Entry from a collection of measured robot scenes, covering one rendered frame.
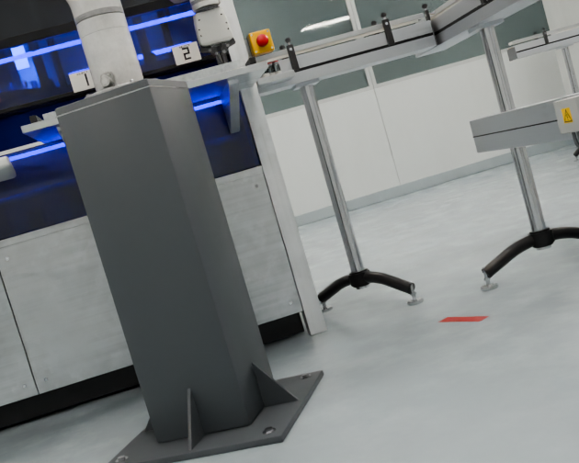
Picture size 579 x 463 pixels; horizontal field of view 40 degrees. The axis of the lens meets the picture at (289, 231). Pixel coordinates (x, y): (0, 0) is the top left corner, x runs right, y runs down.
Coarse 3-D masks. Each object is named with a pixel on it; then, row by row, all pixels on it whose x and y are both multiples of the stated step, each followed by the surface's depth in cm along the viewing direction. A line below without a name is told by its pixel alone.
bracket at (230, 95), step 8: (232, 80) 232; (224, 88) 246; (232, 88) 235; (224, 96) 252; (232, 96) 240; (224, 104) 258; (232, 104) 245; (224, 112) 265; (232, 112) 250; (232, 120) 256; (232, 128) 261
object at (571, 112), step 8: (576, 96) 207; (560, 104) 214; (568, 104) 210; (576, 104) 207; (560, 112) 216; (568, 112) 212; (576, 112) 208; (560, 120) 217; (568, 120) 213; (576, 120) 209; (560, 128) 218; (568, 128) 214; (576, 128) 210
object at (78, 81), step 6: (84, 72) 259; (72, 78) 258; (78, 78) 258; (84, 78) 259; (90, 78) 259; (72, 84) 258; (78, 84) 258; (84, 84) 259; (90, 84) 259; (78, 90) 259
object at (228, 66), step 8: (224, 64) 235; (232, 64) 236; (240, 64) 236; (192, 72) 234; (200, 72) 234; (208, 72) 235; (216, 72) 235; (176, 80) 233; (184, 80) 234; (192, 80) 234
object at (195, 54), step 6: (192, 42) 264; (174, 48) 263; (180, 48) 263; (192, 48) 264; (198, 48) 264; (174, 54) 263; (180, 54) 263; (186, 54) 263; (192, 54) 264; (198, 54) 264; (180, 60) 263; (186, 60) 264; (192, 60) 264
